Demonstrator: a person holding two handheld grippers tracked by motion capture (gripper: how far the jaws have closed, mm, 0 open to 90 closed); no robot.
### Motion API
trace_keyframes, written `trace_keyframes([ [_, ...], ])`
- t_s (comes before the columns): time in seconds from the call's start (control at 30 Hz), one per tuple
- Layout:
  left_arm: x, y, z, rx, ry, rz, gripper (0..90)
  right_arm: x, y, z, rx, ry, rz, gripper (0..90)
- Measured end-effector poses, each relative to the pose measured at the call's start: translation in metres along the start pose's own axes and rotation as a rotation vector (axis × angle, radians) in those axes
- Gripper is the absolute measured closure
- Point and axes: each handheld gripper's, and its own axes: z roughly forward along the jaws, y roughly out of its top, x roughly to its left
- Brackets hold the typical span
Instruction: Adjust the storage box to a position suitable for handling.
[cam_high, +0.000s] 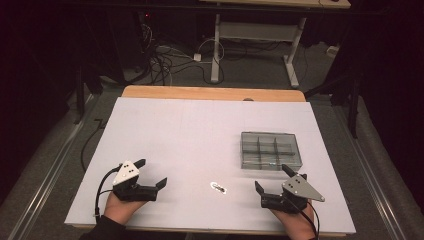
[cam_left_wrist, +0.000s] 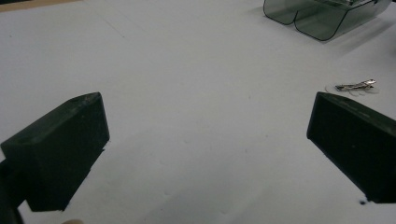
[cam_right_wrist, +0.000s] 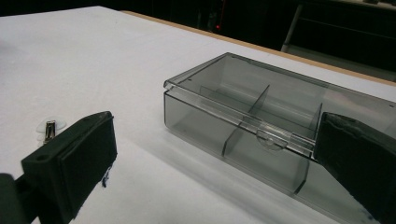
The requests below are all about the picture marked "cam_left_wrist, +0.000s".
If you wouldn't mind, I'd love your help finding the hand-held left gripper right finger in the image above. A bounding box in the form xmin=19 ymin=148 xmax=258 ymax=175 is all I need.
xmin=306 ymin=91 xmax=396 ymax=204

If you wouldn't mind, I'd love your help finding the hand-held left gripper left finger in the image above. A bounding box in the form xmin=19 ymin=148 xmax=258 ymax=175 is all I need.
xmin=0 ymin=91 xmax=110 ymax=213

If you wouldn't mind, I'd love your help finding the silver hair clip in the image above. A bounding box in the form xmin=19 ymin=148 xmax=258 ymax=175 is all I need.
xmin=325 ymin=78 xmax=380 ymax=97

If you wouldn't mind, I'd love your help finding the transparent grey compartment storage box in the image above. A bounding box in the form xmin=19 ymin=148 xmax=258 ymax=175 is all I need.
xmin=262 ymin=0 xmax=392 ymax=42

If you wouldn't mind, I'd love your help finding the white table cover sheet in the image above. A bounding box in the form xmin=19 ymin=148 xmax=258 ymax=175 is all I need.
xmin=0 ymin=0 xmax=396 ymax=224

